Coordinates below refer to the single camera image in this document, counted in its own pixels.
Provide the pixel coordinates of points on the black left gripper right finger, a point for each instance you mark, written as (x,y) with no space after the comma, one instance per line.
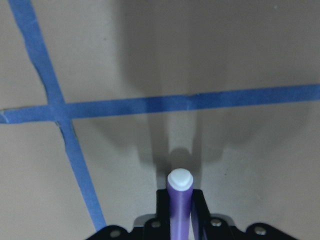
(200,215)

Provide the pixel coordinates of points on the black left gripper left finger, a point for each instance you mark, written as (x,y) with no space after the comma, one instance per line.
(163,214)

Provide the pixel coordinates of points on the purple highlighter pen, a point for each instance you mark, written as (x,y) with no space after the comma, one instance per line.
(180,190)

